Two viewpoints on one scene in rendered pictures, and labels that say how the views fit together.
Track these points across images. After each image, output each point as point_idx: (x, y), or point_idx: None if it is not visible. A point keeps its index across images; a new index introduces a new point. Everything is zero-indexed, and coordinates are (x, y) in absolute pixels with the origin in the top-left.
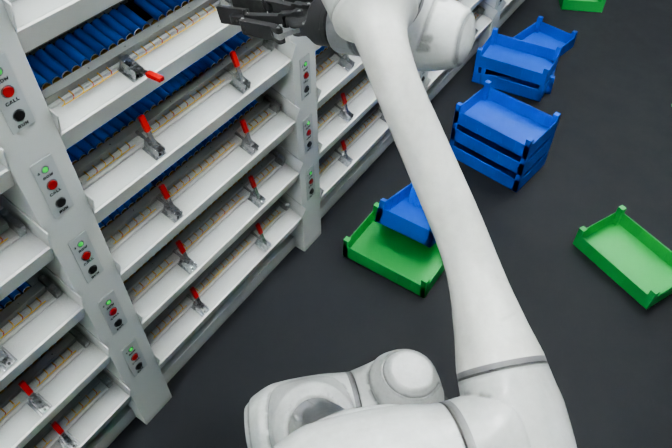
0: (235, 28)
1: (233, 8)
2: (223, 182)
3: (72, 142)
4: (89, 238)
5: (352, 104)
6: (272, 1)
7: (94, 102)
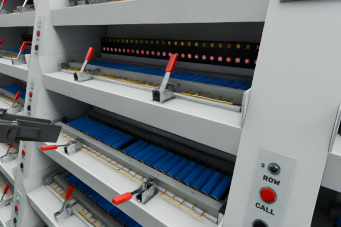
0: (133, 212)
1: (26, 116)
2: None
3: (39, 147)
4: (20, 202)
5: None
6: (0, 119)
7: None
